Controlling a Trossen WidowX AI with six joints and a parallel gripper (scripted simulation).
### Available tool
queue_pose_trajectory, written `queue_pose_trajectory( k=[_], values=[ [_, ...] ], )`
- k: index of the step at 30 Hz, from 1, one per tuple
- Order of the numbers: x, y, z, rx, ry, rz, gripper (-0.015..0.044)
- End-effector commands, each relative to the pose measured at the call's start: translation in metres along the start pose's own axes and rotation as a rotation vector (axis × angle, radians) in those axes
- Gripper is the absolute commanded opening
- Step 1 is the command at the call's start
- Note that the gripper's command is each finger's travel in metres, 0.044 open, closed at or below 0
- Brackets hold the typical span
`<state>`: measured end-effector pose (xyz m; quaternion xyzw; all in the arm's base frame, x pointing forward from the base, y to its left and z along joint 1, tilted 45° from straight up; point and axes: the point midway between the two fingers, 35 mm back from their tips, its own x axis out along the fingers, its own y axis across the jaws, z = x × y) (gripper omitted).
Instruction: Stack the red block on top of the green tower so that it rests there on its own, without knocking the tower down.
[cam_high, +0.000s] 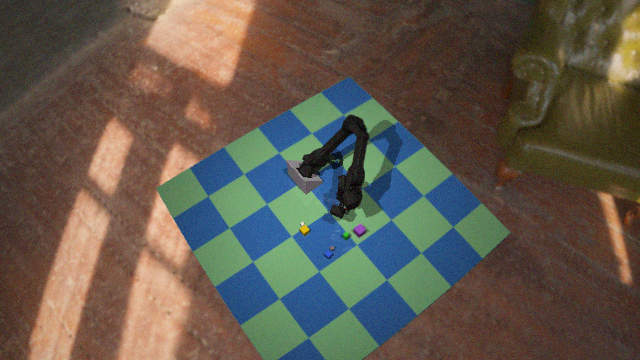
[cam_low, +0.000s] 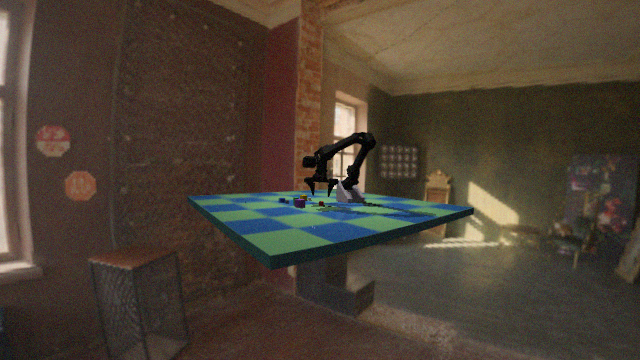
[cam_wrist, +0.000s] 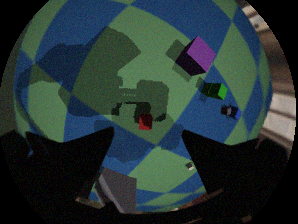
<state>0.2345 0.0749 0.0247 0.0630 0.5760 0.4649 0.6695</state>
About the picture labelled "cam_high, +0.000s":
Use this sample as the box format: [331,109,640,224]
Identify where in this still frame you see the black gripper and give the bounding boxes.
[330,184,357,218]

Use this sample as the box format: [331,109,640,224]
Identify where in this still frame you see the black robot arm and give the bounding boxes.
[296,115,370,210]

